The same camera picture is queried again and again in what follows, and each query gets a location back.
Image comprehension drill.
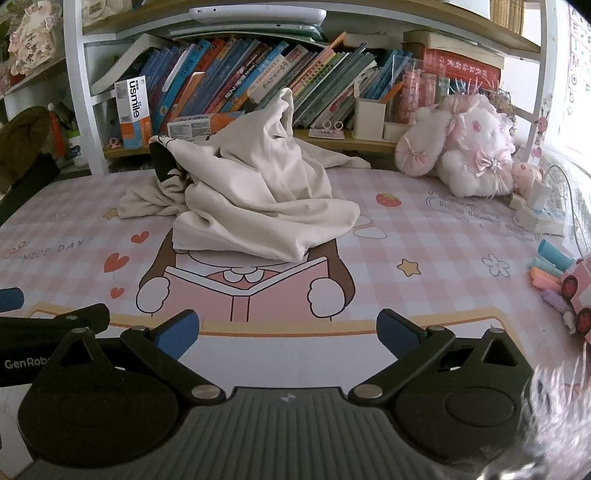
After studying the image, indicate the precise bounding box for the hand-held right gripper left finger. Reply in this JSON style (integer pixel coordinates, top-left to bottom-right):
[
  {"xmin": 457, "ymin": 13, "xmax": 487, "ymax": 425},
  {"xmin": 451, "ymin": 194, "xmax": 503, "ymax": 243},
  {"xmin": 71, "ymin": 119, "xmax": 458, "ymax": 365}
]
[{"xmin": 41, "ymin": 309, "xmax": 228, "ymax": 407}]

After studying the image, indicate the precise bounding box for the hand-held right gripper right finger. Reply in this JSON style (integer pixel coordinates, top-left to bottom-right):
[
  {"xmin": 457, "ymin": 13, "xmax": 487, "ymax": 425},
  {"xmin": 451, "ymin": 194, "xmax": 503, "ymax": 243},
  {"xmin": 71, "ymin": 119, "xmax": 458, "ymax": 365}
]
[{"xmin": 348, "ymin": 308, "xmax": 534, "ymax": 404}]

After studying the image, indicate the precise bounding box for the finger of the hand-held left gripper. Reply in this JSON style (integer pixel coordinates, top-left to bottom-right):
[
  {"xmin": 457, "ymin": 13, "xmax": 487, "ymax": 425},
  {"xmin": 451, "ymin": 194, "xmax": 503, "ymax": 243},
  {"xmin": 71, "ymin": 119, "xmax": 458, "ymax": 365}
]
[
  {"xmin": 0, "ymin": 287, "xmax": 25, "ymax": 313},
  {"xmin": 0, "ymin": 302, "xmax": 112, "ymax": 340}
]

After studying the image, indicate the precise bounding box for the cream printed t-shirt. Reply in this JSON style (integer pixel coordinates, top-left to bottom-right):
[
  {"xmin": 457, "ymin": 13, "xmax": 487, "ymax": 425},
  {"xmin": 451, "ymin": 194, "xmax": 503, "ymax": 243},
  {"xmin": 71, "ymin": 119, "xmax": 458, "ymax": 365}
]
[{"xmin": 117, "ymin": 87, "xmax": 372, "ymax": 261}]

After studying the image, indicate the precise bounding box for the pink checked cartoon desk mat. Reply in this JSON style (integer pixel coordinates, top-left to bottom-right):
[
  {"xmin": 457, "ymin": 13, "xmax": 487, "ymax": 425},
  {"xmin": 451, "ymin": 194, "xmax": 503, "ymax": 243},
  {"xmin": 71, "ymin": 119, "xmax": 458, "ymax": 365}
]
[{"xmin": 0, "ymin": 166, "xmax": 591, "ymax": 402}]

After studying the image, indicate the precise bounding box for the olive brown jacket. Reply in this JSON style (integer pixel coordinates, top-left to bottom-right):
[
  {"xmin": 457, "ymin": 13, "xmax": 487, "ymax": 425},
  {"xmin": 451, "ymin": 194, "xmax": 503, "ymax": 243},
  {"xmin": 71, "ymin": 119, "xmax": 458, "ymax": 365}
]
[{"xmin": 0, "ymin": 106, "xmax": 61, "ymax": 195}]

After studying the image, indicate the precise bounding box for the bunch of pastel markers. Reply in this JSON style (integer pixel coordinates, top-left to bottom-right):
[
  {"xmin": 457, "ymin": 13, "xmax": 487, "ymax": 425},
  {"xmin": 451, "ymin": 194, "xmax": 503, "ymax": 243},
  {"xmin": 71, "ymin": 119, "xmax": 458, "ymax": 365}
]
[{"xmin": 529, "ymin": 240, "xmax": 575, "ymax": 319}]

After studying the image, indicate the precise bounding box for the white jar green lid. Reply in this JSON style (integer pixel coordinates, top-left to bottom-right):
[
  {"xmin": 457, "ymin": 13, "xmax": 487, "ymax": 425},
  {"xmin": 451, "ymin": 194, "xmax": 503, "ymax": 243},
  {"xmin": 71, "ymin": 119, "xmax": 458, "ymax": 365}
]
[{"xmin": 67, "ymin": 128, "xmax": 92, "ymax": 166}]

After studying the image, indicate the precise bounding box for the pink toy car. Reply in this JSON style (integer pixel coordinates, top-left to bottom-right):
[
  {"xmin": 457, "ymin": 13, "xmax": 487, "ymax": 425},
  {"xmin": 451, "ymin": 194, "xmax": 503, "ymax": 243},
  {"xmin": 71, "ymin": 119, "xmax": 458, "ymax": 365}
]
[{"xmin": 560, "ymin": 256, "xmax": 591, "ymax": 342}]

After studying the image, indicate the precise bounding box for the white power strip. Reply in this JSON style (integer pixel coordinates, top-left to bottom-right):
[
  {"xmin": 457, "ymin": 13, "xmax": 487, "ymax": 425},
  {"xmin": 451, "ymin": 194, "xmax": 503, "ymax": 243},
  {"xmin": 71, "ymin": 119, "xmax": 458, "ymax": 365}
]
[{"xmin": 515, "ymin": 185, "xmax": 566, "ymax": 236}]

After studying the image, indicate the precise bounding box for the white pink plush bunny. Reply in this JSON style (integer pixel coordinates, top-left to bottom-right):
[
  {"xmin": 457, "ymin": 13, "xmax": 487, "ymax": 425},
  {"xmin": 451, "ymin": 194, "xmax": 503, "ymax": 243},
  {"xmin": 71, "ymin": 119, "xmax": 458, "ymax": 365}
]
[{"xmin": 394, "ymin": 90, "xmax": 518, "ymax": 197}]

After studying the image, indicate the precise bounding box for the small pink plush toy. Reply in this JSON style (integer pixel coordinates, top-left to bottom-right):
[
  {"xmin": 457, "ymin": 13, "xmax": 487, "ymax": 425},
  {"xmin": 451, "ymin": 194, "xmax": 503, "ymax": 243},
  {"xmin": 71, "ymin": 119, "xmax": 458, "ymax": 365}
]
[{"xmin": 510, "ymin": 161, "xmax": 546, "ymax": 197}]

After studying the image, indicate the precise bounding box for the flat white orange box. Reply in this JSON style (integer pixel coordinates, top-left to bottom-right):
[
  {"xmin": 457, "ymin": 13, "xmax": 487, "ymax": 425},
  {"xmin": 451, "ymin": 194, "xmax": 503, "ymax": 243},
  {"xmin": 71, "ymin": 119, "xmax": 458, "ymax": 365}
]
[{"xmin": 167, "ymin": 111, "xmax": 245, "ymax": 139}]

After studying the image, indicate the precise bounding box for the pink scissors card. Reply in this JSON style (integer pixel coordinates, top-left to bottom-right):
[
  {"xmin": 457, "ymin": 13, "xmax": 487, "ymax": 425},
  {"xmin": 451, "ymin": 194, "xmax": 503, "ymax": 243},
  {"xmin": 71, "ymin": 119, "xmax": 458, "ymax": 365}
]
[{"xmin": 308, "ymin": 122, "xmax": 345, "ymax": 139}]

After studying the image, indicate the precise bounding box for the white square pen holder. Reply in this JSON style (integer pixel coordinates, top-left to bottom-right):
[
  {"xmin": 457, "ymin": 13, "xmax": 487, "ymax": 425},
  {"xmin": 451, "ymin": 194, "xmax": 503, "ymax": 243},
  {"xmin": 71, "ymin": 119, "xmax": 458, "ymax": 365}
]
[{"xmin": 355, "ymin": 97, "xmax": 387, "ymax": 139}]

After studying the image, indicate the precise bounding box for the tall white blue orange box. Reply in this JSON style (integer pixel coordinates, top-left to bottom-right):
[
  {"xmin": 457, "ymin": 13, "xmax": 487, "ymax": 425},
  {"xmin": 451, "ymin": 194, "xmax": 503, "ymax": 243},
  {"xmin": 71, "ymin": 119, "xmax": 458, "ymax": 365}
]
[{"xmin": 115, "ymin": 75, "xmax": 154, "ymax": 150}]

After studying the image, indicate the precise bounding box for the clear pen cup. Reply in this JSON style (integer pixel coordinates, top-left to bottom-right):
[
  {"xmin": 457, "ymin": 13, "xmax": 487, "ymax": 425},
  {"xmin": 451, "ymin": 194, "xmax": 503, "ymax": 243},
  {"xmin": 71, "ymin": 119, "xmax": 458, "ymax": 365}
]
[{"xmin": 402, "ymin": 58, "xmax": 451, "ymax": 125}]

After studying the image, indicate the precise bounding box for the white wooden bookshelf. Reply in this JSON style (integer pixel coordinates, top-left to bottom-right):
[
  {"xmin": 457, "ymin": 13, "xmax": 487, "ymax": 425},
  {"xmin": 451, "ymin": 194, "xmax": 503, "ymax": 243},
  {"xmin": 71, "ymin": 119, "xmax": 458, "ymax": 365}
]
[{"xmin": 0, "ymin": 0, "xmax": 555, "ymax": 176}]

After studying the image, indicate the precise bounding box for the pink cartoon sticker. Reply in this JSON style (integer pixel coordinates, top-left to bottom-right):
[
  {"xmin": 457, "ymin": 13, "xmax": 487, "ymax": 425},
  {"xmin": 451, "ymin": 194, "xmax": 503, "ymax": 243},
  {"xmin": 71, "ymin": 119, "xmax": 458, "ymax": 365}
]
[{"xmin": 531, "ymin": 115, "xmax": 550, "ymax": 158}]

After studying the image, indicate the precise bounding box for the pink floral plaque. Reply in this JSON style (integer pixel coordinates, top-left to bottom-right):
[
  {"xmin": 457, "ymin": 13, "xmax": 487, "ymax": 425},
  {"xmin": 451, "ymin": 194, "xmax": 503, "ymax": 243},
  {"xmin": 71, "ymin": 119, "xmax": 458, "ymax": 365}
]
[{"xmin": 9, "ymin": 0, "xmax": 65, "ymax": 75}]

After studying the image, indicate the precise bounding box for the thick red book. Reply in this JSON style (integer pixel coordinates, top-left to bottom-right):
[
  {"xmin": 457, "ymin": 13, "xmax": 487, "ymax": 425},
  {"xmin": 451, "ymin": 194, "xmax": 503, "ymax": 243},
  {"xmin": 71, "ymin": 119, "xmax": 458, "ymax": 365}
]
[{"xmin": 422, "ymin": 48, "xmax": 502, "ymax": 93}]

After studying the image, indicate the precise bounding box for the row of books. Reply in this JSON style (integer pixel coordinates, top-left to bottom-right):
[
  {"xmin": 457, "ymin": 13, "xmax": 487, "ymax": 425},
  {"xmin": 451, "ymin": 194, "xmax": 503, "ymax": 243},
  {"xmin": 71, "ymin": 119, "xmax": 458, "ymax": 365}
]
[{"xmin": 90, "ymin": 32, "xmax": 416, "ymax": 134}]

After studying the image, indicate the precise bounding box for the thick beige paperback book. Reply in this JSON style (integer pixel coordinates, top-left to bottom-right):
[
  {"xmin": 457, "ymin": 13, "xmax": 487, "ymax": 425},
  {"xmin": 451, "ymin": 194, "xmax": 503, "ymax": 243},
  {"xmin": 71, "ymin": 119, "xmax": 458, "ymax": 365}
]
[{"xmin": 402, "ymin": 28, "xmax": 506, "ymax": 70}]

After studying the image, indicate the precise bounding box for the wicker basket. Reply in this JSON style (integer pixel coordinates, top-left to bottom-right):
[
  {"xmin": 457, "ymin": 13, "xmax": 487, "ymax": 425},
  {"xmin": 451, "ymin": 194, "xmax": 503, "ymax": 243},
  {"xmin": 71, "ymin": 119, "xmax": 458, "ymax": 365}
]
[{"xmin": 489, "ymin": 0, "xmax": 525, "ymax": 35}]

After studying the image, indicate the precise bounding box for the thin grey cable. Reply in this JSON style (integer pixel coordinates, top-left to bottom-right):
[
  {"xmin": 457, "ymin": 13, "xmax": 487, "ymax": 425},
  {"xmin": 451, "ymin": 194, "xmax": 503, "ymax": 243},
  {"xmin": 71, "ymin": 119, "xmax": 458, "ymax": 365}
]
[{"xmin": 547, "ymin": 164, "xmax": 587, "ymax": 259}]

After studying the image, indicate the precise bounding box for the alphabet wall poster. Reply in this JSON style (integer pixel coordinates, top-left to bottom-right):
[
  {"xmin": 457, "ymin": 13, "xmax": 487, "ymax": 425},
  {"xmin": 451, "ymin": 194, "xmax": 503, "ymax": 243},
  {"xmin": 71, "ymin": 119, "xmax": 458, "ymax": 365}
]
[{"xmin": 566, "ymin": 4, "xmax": 591, "ymax": 153}]

